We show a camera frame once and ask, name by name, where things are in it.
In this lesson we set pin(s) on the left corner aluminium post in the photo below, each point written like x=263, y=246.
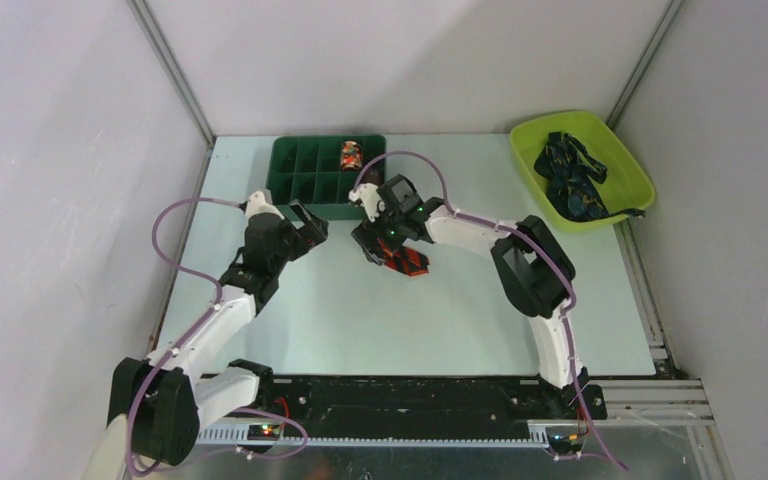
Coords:
x=163, y=50

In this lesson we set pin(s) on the right corner aluminium post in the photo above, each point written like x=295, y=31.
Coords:
x=646, y=59

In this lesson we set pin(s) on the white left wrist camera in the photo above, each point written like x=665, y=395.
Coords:
x=260, y=202

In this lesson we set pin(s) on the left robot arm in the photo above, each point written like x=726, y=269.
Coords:
x=163, y=398

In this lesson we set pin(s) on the green compartment organizer tray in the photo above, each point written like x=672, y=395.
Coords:
x=308, y=169

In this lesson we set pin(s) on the corner aluminium post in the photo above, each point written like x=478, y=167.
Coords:
x=163, y=50
x=646, y=59

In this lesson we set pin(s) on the navy floral gold tie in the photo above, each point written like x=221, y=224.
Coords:
x=571, y=174

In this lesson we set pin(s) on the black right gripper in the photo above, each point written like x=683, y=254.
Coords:
x=364, y=237

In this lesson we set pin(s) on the orange navy striped tie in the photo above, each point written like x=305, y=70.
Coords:
x=404, y=260

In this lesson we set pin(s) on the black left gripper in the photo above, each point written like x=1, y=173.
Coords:
x=313, y=231

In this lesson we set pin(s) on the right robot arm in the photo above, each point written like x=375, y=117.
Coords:
x=535, y=273

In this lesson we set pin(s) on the brown patterned rolled tie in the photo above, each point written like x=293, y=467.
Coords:
x=372, y=176

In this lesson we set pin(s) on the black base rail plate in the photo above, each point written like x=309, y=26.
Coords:
x=425, y=408

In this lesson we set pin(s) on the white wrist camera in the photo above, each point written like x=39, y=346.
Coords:
x=366, y=196
x=260, y=202

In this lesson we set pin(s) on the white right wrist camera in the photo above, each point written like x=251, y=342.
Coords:
x=366, y=196

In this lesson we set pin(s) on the lime green plastic bin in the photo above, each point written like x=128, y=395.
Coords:
x=627, y=184

